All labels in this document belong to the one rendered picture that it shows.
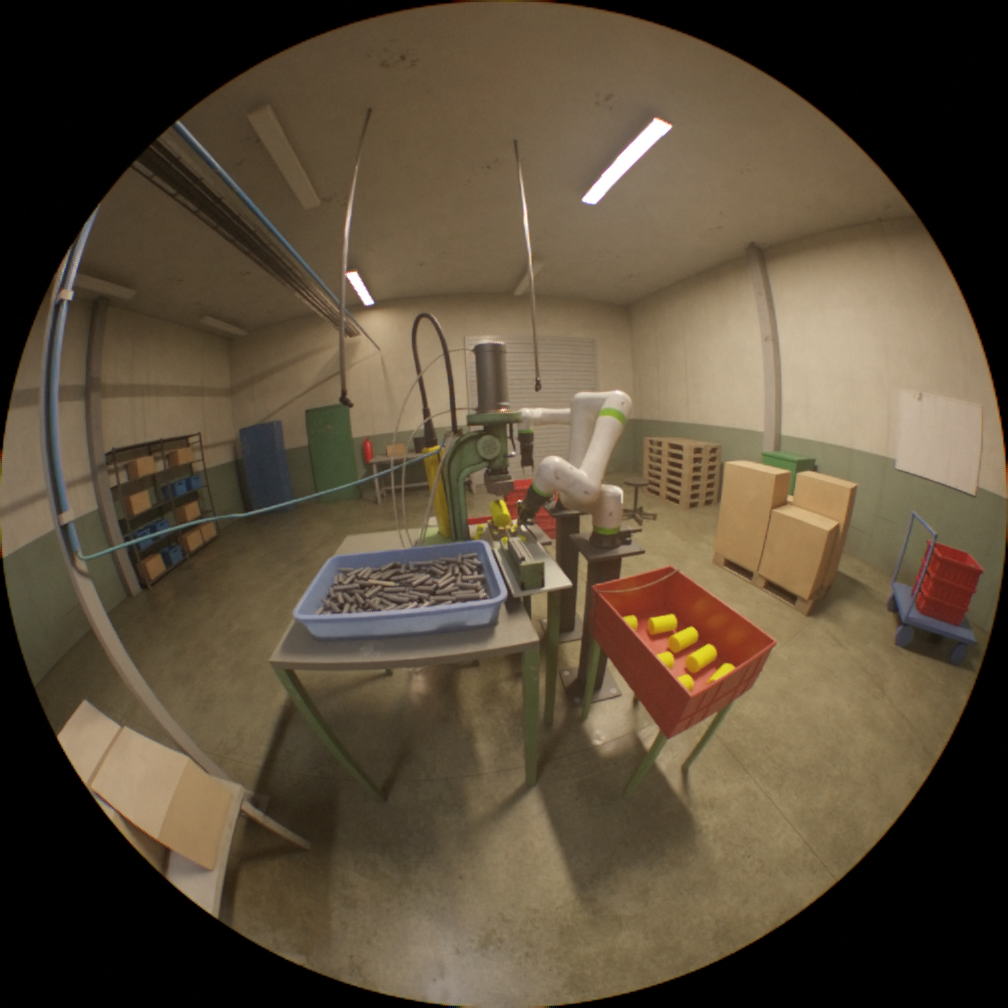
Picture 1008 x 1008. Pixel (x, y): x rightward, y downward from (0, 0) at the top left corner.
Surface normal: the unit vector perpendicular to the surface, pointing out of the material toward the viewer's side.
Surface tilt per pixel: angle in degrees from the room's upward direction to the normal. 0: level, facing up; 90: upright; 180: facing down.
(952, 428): 90
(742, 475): 90
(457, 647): 0
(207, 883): 0
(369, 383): 90
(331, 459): 90
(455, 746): 0
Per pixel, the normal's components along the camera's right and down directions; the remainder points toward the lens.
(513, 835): -0.06, -0.96
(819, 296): -0.98, 0.11
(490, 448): 0.20, 0.27
